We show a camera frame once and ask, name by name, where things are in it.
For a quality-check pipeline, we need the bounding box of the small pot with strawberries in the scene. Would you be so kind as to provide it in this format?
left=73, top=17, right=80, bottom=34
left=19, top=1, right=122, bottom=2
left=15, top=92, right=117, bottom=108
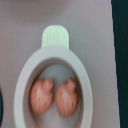
left=13, top=25, right=93, bottom=128

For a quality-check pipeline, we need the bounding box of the pink toy stove top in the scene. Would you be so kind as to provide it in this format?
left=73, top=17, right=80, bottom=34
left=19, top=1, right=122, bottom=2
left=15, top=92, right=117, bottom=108
left=0, top=0, right=120, bottom=128

